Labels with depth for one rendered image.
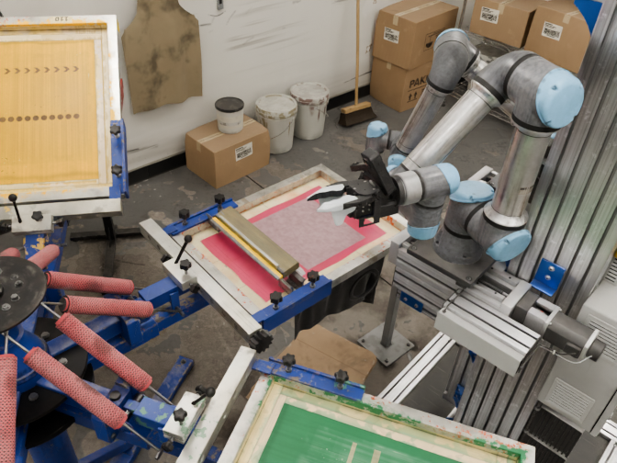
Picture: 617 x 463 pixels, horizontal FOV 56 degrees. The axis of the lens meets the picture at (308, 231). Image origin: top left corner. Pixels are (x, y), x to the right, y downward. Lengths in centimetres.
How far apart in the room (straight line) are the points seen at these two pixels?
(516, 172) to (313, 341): 187
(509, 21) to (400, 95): 102
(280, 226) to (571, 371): 115
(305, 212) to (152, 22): 190
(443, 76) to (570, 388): 107
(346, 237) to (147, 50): 208
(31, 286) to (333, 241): 111
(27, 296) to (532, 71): 134
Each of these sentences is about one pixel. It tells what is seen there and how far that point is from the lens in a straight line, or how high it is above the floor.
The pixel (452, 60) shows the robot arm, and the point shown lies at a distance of 200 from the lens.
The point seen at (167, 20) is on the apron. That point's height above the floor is 110.
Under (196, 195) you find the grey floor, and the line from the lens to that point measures 414.
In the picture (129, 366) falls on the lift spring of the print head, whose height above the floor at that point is 111.
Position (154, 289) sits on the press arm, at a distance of 198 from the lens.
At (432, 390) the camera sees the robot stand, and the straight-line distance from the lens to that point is 280.
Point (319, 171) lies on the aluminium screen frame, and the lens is 260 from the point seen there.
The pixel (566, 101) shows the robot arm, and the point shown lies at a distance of 144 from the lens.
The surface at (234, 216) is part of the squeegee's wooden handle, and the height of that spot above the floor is 106.
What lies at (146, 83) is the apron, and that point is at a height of 74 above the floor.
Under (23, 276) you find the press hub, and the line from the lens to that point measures 173.
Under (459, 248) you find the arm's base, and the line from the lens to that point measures 178.
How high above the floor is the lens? 242
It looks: 39 degrees down
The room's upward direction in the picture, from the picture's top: 3 degrees clockwise
